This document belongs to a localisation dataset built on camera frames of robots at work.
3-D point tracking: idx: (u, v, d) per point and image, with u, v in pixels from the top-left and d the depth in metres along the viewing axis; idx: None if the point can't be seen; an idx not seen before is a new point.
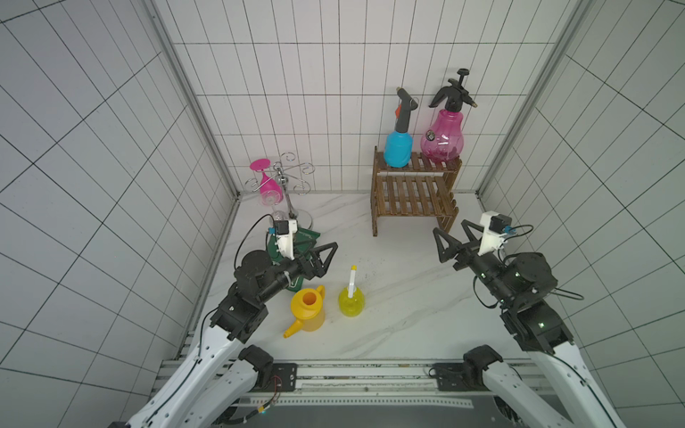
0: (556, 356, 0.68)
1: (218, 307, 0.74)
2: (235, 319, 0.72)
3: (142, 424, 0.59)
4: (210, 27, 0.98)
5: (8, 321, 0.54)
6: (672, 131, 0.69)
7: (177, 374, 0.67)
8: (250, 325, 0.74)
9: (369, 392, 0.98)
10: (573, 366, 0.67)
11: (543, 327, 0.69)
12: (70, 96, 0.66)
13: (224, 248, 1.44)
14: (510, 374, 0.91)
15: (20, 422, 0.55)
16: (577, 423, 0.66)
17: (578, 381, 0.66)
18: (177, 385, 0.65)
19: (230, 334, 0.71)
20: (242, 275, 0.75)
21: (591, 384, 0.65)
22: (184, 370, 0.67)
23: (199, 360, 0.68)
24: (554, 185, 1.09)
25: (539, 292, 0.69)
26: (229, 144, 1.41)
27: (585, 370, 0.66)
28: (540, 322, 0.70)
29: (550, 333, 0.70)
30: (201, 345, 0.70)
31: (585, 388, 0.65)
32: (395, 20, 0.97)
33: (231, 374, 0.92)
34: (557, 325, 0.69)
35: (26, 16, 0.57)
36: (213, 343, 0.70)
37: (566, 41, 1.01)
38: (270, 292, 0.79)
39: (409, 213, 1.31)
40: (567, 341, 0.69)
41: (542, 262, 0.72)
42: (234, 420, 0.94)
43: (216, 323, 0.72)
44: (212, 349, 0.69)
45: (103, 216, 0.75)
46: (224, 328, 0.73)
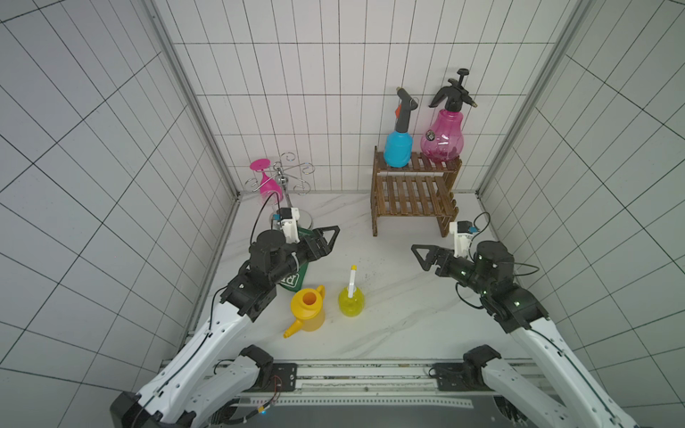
0: (532, 329, 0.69)
1: (228, 284, 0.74)
2: (244, 297, 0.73)
3: (153, 394, 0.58)
4: (210, 27, 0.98)
5: (8, 321, 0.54)
6: (672, 130, 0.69)
7: (187, 348, 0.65)
8: (259, 303, 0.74)
9: (369, 392, 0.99)
10: (549, 339, 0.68)
11: (519, 305, 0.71)
12: (70, 96, 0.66)
13: (224, 248, 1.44)
14: (507, 369, 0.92)
15: (20, 421, 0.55)
16: (563, 399, 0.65)
17: (556, 351, 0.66)
18: (188, 358, 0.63)
19: (241, 311, 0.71)
20: (257, 249, 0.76)
21: (567, 354, 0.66)
22: (193, 344, 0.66)
23: (209, 334, 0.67)
24: (554, 185, 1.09)
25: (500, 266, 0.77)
26: (229, 144, 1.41)
27: (561, 341, 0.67)
28: (516, 300, 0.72)
29: (527, 311, 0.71)
30: (211, 320, 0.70)
31: (563, 359, 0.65)
32: (395, 20, 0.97)
33: (235, 366, 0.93)
34: (532, 301, 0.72)
35: (26, 16, 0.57)
36: (224, 318, 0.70)
37: (566, 41, 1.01)
38: (282, 272, 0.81)
39: (409, 212, 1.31)
40: (544, 316, 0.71)
41: (500, 246, 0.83)
42: (233, 419, 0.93)
43: (226, 300, 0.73)
44: (224, 325, 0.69)
45: (103, 216, 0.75)
46: (235, 305, 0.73)
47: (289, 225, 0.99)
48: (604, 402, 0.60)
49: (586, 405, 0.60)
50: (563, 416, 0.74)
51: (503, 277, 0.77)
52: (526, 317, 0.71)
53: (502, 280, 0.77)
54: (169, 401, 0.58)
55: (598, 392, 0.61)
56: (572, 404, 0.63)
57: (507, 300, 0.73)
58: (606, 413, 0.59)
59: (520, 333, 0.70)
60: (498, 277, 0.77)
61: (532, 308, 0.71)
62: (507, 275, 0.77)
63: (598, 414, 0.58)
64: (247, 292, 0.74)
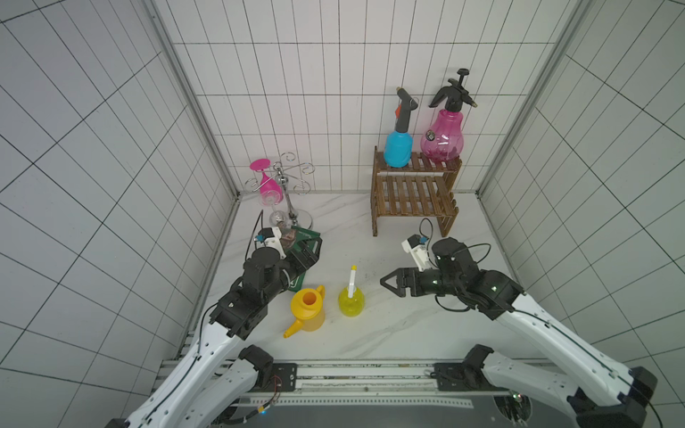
0: (517, 310, 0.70)
1: (218, 303, 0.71)
2: (234, 316, 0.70)
3: (142, 422, 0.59)
4: (210, 26, 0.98)
5: (8, 321, 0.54)
6: (672, 130, 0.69)
7: (177, 370, 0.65)
8: (251, 321, 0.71)
9: (369, 392, 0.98)
10: (534, 314, 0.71)
11: (497, 289, 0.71)
12: (71, 96, 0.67)
13: (224, 248, 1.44)
14: (503, 360, 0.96)
15: (20, 421, 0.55)
16: (563, 368, 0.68)
17: (543, 325, 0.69)
18: (177, 382, 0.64)
19: (230, 331, 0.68)
20: (251, 266, 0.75)
21: (554, 325, 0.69)
22: (182, 367, 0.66)
23: (198, 358, 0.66)
24: (554, 185, 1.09)
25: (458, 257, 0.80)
26: (229, 144, 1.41)
27: (544, 314, 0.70)
28: (492, 285, 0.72)
29: (505, 293, 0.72)
30: (201, 341, 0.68)
31: (551, 330, 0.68)
32: (395, 20, 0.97)
33: (232, 373, 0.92)
34: (506, 282, 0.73)
35: (26, 16, 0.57)
36: (213, 340, 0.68)
37: (566, 40, 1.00)
38: (275, 288, 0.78)
39: (409, 213, 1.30)
40: (521, 294, 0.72)
41: (450, 239, 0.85)
42: (234, 420, 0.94)
43: (216, 319, 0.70)
44: (212, 347, 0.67)
45: (103, 216, 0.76)
46: (224, 325, 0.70)
47: (272, 243, 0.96)
48: (599, 360, 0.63)
49: (586, 368, 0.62)
50: (563, 384, 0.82)
51: (467, 267, 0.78)
52: (507, 300, 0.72)
53: (467, 270, 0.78)
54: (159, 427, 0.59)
55: (591, 351, 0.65)
56: (573, 370, 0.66)
57: (482, 288, 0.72)
58: (605, 369, 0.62)
59: (504, 316, 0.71)
60: (462, 268, 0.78)
61: (508, 289, 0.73)
62: (469, 262, 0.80)
63: (598, 374, 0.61)
64: (237, 310, 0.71)
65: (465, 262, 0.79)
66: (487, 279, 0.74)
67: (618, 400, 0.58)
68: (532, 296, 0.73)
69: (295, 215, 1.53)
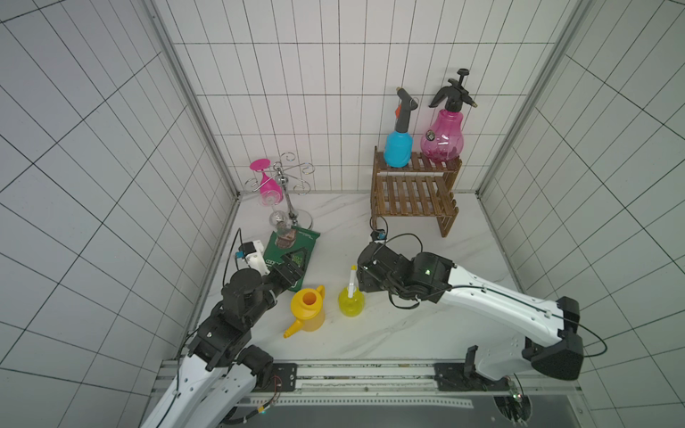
0: (454, 286, 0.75)
1: (197, 334, 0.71)
2: (212, 347, 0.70)
3: None
4: (210, 26, 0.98)
5: (8, 321, 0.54)
6: (672, 130, 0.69)
7: (158, 407, 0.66)
8: (232, 349, 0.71)
9: (369, 392, 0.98)
10: (469, 283, 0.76)
11: (429, 271, 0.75)
12: (71, 96, 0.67)
13: (224, 248, 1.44)
14: (482, 349, 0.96)
15: (20, 423, 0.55)
16: (506, 323, 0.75)
17: (480, 290, 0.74)
18: (160, 419, 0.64)
19: (208, 365, 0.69)
20: (229, 292, 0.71)
21: (488, 287, 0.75)
22: (162, 406, 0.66)
23: (177, 394, 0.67)
24: (554, 185, 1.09)
25: (377, 261, 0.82)
26: (229, 144, 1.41)
27: (477, 281, 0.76)
28: (425, 270, 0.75)
29: (439, 274, 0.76)
30: (178, 377, 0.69)
31: (489, 293, 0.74)
32: (395, 20, 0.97)
33: (228, 382, 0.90)
34: (436, 262, 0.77)
35: (26, 16, 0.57)
36: (193, 374, 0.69)
37: (566, 40, 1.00)
38: (257, 308, 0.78)
39: (409, 213, 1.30)
40: (453, 267, 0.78)
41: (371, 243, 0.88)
42: (234, 420, 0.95)
43: (194, 351, 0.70)
44: (191, 382, 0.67)
45: (103, 216, 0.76)
46: (202, 357, 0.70)
47: (255, 259, 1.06)
48: (533, 307, 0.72)
49: (528, 318, 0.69)
50: (517, 343, 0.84)
51: (392, 263, 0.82)
52: (442, 279, 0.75)
53: (396, 267, 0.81)
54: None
55: (525, 301, 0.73)
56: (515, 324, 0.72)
57: (416, 276, 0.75)
58: (540, 313, 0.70)
59: (445, 296, 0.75)
60: (388, 267, 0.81)
61: (441, 267, 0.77)
62: (391, 258, 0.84)
63: (538, 320, 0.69)
64: (218, 338, 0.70)
65: (386, 259, 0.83)
66: (417, 267, 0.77)
67: (558, 337, 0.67)
68: (463, 268, 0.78)
69: (295, 215, 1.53)
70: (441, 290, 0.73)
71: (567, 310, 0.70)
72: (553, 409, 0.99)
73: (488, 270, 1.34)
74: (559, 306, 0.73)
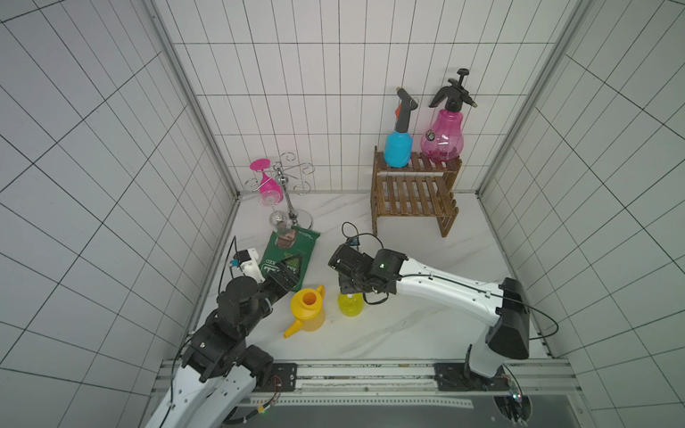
0: (404, 275, 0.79)
1: (190, 344, 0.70)
2: (206, 357, 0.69)
3: None
4: (210, 26, 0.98)
5: (9, 321, 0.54)
6: (672, 130, 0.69)
7: (154, 418, 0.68)
8: (226, 359, 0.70)
9: (369, 392, 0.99)
10: (418, 272, 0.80)
11: (383, 265, 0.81)
12: (71, 97, 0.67)
13: (224, 248, 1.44)
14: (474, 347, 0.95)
15: (20, 422, 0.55)
16: (451, 306, 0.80)
17: (427, 277, 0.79)
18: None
19: (200, 376, 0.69)
20: (225, 300, 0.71)
21: (434, 274, 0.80)
22: (158, 416, 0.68)
23: (172, 406, 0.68)
24: (553, 185, 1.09)
25: (342, 260, 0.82)
26: (229, 144, 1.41)
27: (425, 269, 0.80)
28: (380, 264, 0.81)
29: (393, 266, 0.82)
30: (173, 389, 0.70)
31: (435, 279, 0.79)
32: (395, 20, 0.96)
33: (227, 384, 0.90)
34: (392, 257, 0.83)
35: (26, 16, 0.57)
36: (185, 385, 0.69)
37: (566, 40, 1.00)
38: (253, 316, 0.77)
39: (409, 212, 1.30)
40: (405, 260, 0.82)
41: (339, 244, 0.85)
42: (234, 420, 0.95)
43: (188, 362, 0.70)
44: (185, 394, 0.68)
45: (103, 216, 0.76)
46: (196, 368, 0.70)
47: (250, 267, 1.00)
48: (475, 288, 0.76)
49: (468, 300, 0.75)
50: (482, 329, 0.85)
51: (355, 260, 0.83)
52: (395, 270, 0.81)
53: (358, 263, 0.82)
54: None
55: (468, 283, 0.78)
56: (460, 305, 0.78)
57: (374, 270, 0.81)
58: (481, 294, 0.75)
59: (398, 286, 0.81)
60: (351, 265, 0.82)
61: (395, 261, 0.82)
62: (353, 255, 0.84)
63: (478, 300, 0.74)
64: (213, 347, 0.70)
65: (350, 258, 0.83)
66: (375, 261, 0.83)
67: (497, 316, 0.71)
68: (415, 259, 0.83)
69: (295, 215, 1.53)
70: (394, 280, 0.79)
71: (507, 290, 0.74)
72: (553, 409, 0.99)
73: (488, 270, 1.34)
74: (504, 285, 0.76)
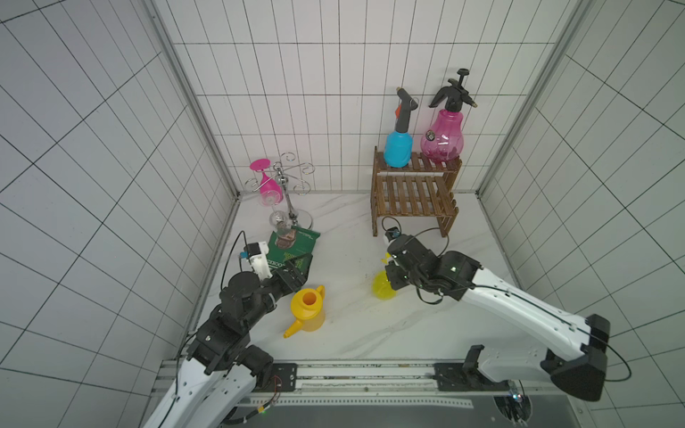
0: (477, 285, 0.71)
1: (195, 337, 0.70)
2: (212, 349, 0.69)
3: None
4: (210, 26, 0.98)
5: (8, 321, 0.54)
6: (672, 130, 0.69)
7: (157, 413, 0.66)
8: (230, 352, 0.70)
9: (369, 392, 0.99)
10: (495, 285, 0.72)
11: (455, 269, 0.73)
12: (71, 96, 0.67)
13: (224, 248, 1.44)
14: (487, 349, 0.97)
15: (20, 422, 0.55)
16: (524, 330, 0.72)
17: (503, 294, 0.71)
18: (160, 422, 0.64)
19: (206, 368, 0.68)
20: (227, 296, 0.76)
21: (512, 292, 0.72)
22: (162, 408, 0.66)
23: (177, 398, 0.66)
24: (553, 185, 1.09)
25: (407, 253, 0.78)
26: (229, 144, 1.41)
27: (502, 283, 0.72)
28: (451, 267, 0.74)
29: (466, 271, 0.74)
30: (177, 381, 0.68)
31: (512, 298, 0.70)
32: (395, 20, 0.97)
33: (227, 382, 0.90)
34: (463, 260, 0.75)
35: (27, 16, 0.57)
36: (191, 378, 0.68)
37: (566, 40, 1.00)
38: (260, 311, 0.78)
39: (409, 213, 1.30)
40: (479, 269, 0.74)
41: (408, 236, 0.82)
42: (234, 420, 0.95)
43: (193, 355, 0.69)
44: (190, 386, 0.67)
45: (103, 216, 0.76)
46: (201, 360, 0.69)
47: (259, 260, 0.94)
48: (558, 317, 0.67)
49: (551, 329, 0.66)
50: (537, 354, 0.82)
51: (422, 256, 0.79)
52: (467, 278, 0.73)
53: (424, 259, 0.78)
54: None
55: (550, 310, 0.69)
56: (535, 331, 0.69)
57: (442, 272, 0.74)
58: (566, 325, 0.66)
59: (467, 295, 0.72)
60: (416, 259, 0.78)
61: (468, 267, 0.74)
62: (420, 250, 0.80)
63: (560, 332, 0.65)
64: (218, 338, 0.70)
65: (416, 251, 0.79)
66: (444, 262, 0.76)
67: (581, 352, 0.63)
68: (491, 270, 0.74)
69: (295, 215, 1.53)
70: (466, 288, 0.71)
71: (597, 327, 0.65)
72: (553, 409, 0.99)
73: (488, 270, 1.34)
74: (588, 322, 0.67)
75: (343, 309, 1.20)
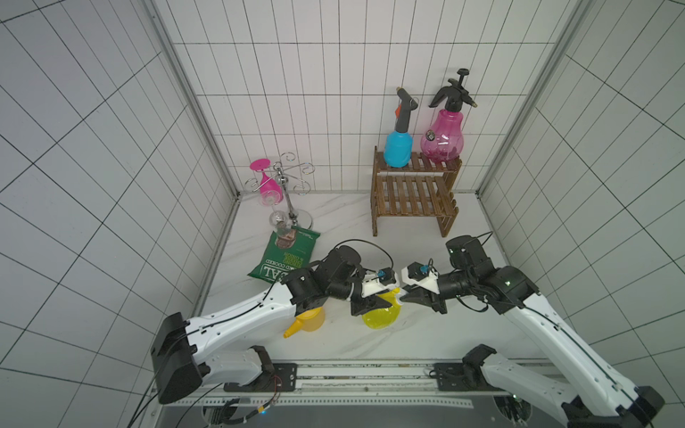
0: (527, 307, 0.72)
1: (294, 272, 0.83)
2: (301, 289, 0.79)
3: (199, 328, 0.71)
4: (210, 27, 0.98)
5: (8, 321, 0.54)
6: (672, 130, 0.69)
7: (241, 306, 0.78)
8: (309, 302, 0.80)
9: (369, 392, 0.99)
10: (546, 315, 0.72)
11: (509, 285, 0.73)
12: (71, 96, 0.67)
13: (224, 248, 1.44)
14: (505, 361, 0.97)
15: (20, 421, 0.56)
16: (559, 368, 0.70)
17: (552, 326, 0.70)
18: (235, 314, 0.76)
19: (292, 300, 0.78)
20: (336, 255, 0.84)
21: (563, 327, 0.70)
22: (246, 305, 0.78)
23: (259, 305, 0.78)
24: (554, 185, 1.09)
25: (464, 251, 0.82)
26: (229, 144, 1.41)
27: (555, 316, 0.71)
28: (507, 280, 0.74)
29: (519, 290, 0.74)
30: (266, 293, 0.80)
31: (561, 333, 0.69)
32: (395, 20, 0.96)
33: (250, 355, 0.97)
34: (521, 279, 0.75)
35: (27, 16, 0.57)
36: (276, 297, 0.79)
37: (566, 40, 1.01)
38: (342, 292, 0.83)
39: (409, 213, 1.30)
40: (534, 293, 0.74)
41: (475, 242, 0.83)
42: (234, 420, 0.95)
43: (286, 283, 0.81)
44: (274, 303, 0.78)
45: (103, 216, 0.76)
46: (289, 291, 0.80)
47: (372, 283, 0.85)
48: (604, 369, 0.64)
49: (589, 375, 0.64)
50: (560, 391, 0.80)
51: (479, 261, 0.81)
52: (519, 296, 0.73)
53: (480, 265, 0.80)
54: (206, 341, 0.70)
55: (597, 359, 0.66)
56: (571, 371, 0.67)
57: (497, 281, 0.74)
58: (608, 381, 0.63)
59: (513, 311, 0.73)
60: (473, 261, 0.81)
61: (524, 287, 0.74)
62: (480, 255, 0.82)
63: (600, 383, 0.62)
64: (304, 284, 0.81)
65: (476, 256, 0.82)
66: (501, 274, 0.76)
67: (615, 412, 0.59)
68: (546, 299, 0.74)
69: (295, 215, 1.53)
70: (512, 304, 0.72)
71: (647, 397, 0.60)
72: None
73: None
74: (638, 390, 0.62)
75: (343, 309, 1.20)
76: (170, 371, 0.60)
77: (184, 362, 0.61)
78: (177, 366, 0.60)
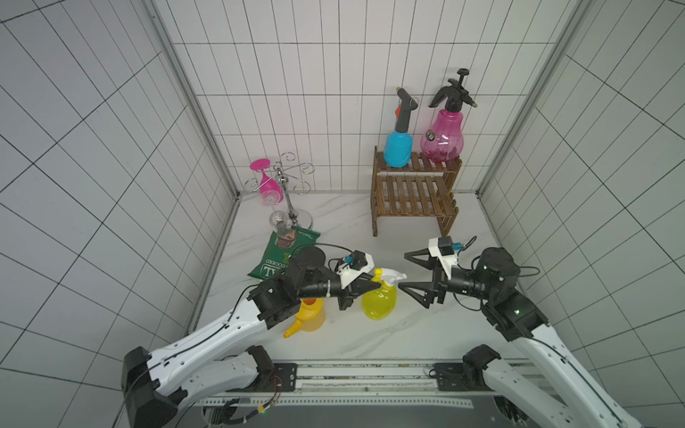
0: (534, 338, 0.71)
1: (260, 286, 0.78)
2: (268, 302, 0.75)
3: (161, 361, 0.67)
4: (210, 26, 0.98)
5: (8, 321, 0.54)
6: (672, 130, 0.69)
7: (206, 329, 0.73)
8: (280, 314, 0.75)
9: (369, 391, 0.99)
10: (554, 347, 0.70)
11: (519, 314, 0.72)
12: (71, 96, 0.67)
13: (224, 248, 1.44)
14: (508, 370, 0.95)
15: (20, 421, 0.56)
16: (565, 400, 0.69)
17: (559, 358, 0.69)
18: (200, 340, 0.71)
19: (260, 315, 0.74)
20: (294, 263, 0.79)
21: (570, 360, 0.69)
22: (211, 328, 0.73)
23: (226, 326, 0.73)
24: (554, 185, 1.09)
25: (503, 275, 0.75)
26: (229, 144, 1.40)
27: (563, 349, 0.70)
28: (516, 309, 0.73)
29: (528, 317, 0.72)
30: (232, 312, 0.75)
31: (568, 366, 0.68)
32: (395, 20, 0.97)
33: (237, 362, 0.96)
34: (532, 308, 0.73)
35: (26, 16, 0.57)
36: (243, 315, 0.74)
37: (566, 41, 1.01)
38: (319, 290, 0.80)
39: (409, 213, 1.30)
40: (544, 324, 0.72)
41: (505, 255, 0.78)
42: (233, 420, 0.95)
43: (252, 298, 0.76)
44: (240, 322, 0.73)
45: (103, 216, 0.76)
46: (258, 306, 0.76)
47: (347, 273, 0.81)
48: (608, 406, 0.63)
49: (593, 411, 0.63)
50: (568, 419, 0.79)
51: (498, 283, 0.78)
52: (528, 325, 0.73)
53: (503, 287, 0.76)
54: (169, 374, 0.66)
55: (602, 394, 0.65)
56: (576, 405, 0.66)
57: (506, 309, 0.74)
58: (613, 417, 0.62)
59: (521, 340, 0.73)
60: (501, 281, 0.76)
61: (532, 316, 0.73)
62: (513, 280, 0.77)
63: (605, 419, 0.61)
64: (273, 298, 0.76)
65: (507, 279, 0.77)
66: (515, 301, 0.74)
67: None
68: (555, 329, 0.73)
69: (295, 215, 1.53)
70: (522, 333, 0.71)
71: None
72: None
73: None
74: None
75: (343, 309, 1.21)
76: (135, 408, 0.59)
77: (146, 399, 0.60)
78: (139, 405, 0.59)
